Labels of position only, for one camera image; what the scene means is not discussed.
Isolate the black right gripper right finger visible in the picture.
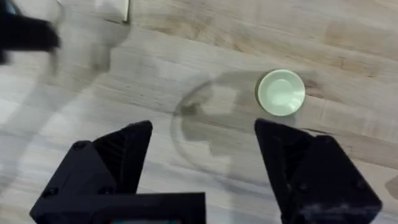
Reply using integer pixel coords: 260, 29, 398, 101
254, 118, 383, 224

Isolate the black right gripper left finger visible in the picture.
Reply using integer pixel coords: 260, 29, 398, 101
36, 120, 154, 202

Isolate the small pale green bowl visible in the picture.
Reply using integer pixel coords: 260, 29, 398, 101
256, 68, 307, 118

